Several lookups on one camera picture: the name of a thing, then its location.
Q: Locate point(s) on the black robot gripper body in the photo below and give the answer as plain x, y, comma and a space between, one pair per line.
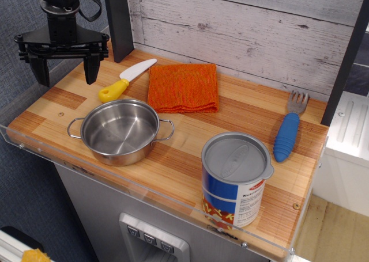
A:
61, 38

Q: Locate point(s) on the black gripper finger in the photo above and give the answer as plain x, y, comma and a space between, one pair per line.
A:
40, 70
91, 68

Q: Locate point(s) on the stainless steel pot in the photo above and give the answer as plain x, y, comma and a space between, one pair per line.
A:
122, 132

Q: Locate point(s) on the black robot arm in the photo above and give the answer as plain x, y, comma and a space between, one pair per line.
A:
59, 8

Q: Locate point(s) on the orange folded towel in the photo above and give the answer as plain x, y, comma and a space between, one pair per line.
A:
183, 88

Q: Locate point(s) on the grey toy fridge front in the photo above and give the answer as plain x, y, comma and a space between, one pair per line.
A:
121, 227

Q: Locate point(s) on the blue toy soup can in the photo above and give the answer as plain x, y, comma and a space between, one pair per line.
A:
235, 167

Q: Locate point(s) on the yellow object at corner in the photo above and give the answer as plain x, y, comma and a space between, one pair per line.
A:
34, 255

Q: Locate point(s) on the white toy sink unit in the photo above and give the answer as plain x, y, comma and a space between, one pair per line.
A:
342, 175

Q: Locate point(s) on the yellow handled toy knife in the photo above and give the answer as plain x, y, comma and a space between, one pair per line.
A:
114, 91

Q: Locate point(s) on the black vertical post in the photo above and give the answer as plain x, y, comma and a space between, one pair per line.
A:
119, 21

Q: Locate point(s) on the clear acrylic guard rail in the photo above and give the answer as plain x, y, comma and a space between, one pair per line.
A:
164, 189

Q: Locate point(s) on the blue handled toy fork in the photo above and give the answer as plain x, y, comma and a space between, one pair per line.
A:
287, 133

